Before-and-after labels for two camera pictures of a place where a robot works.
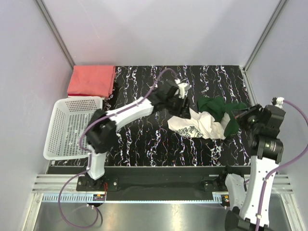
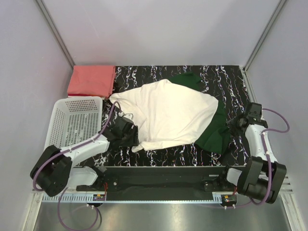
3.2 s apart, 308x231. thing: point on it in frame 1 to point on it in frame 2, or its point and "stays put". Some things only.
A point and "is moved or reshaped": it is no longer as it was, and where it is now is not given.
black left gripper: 183,112 to 134,141
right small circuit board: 225,198 stays put
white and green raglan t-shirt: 216,119 is moved or reshaped
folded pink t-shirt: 92,80 stays put
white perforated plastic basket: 68,119 stays put
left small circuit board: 99,197 stays put
